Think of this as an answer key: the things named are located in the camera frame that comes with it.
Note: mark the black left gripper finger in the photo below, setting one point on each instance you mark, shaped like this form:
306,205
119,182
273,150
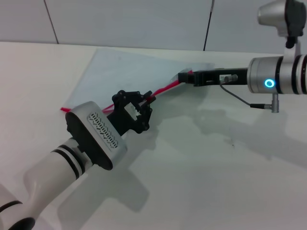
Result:
136,95
146,115

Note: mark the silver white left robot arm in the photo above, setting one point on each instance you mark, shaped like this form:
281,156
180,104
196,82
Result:
72,148

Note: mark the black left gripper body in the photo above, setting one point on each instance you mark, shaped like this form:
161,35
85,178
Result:
128,119

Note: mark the clear red-zipper document bag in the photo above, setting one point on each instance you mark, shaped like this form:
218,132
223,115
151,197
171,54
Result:
124,69

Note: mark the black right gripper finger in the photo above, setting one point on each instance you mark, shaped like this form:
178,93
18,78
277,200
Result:
187,75
188,80

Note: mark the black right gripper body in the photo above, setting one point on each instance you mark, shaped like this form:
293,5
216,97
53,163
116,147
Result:
208,77

